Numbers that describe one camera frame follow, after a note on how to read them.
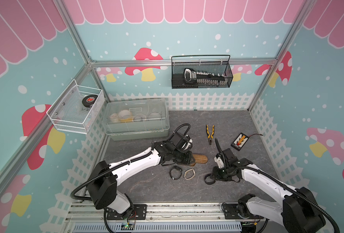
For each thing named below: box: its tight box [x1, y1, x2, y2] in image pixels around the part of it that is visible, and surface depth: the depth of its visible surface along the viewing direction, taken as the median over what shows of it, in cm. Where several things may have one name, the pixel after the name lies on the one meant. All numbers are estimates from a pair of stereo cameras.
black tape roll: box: [82, 94, 99, 108], surface depth 80 cm
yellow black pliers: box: [205, 124, 215, 146], surface depth 107 cm
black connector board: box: [230, 132, 264, 151], surface depth 102 cm
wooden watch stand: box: [189, 153, 208, 167], surface depth 87 cm
